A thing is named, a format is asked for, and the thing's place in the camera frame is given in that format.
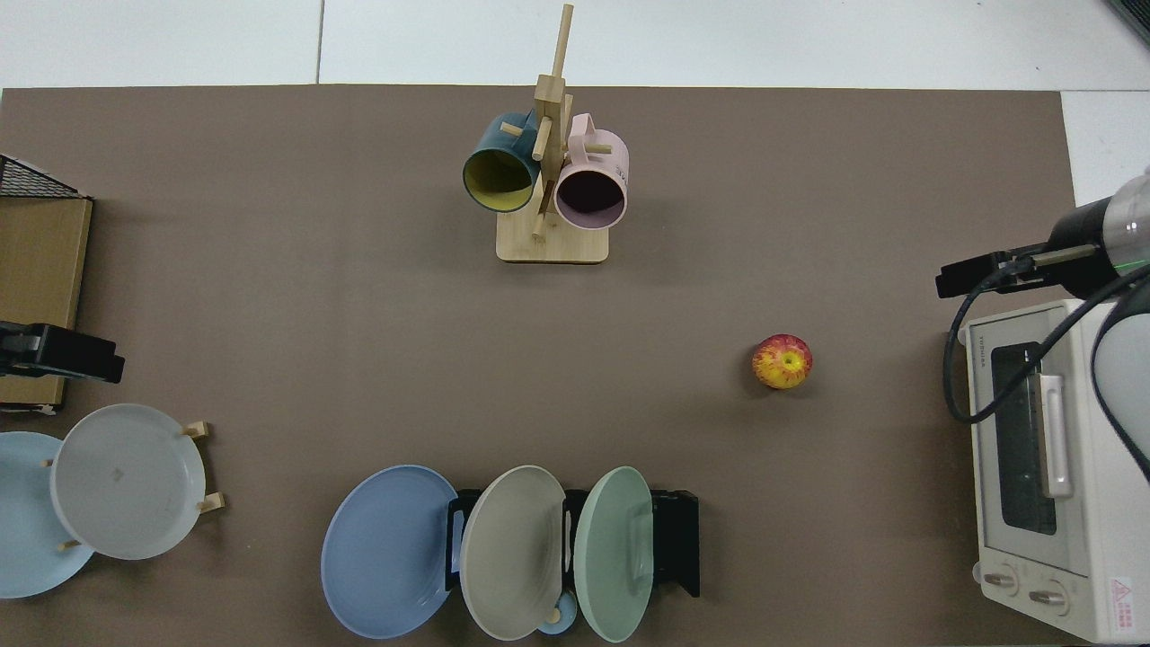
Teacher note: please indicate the red yellow apple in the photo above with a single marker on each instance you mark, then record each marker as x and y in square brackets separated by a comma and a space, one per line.
[782, 361]

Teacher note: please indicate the grey plate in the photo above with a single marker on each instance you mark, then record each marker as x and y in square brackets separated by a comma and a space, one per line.
[126, 481]

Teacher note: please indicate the wooden plate rack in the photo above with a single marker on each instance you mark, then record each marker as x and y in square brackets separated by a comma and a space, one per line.
[196, 429]

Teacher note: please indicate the light blue plate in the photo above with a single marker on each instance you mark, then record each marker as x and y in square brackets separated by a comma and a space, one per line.
[22, 530]

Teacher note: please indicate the beige plate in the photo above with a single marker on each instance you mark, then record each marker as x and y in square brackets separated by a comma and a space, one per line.
[512, 553]

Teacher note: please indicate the black dish rack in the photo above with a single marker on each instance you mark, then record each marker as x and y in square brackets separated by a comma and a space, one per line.
[678, 539]

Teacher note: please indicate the pale green plate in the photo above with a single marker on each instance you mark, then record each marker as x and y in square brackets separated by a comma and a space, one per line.
[611, 557]

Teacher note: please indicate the brown table cloth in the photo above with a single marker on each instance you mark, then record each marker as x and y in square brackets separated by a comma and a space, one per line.
[269, 270]

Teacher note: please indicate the dark grey panel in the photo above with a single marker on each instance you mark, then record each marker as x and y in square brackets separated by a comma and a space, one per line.
[1134, 13]

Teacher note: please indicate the pale toaster oven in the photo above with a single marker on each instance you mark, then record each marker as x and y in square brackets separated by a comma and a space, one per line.
[1015, 557]

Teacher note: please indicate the dark teal cup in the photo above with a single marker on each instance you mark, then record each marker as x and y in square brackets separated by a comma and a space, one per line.
[492, 137]

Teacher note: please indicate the pink cup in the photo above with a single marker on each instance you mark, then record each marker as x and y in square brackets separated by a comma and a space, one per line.
[604, 153]

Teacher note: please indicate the wooden cup stand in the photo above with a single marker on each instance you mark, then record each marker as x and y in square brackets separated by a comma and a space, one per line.
[552, 243]

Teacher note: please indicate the small blue round thing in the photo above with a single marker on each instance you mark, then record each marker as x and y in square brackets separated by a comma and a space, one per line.
[569, 616]

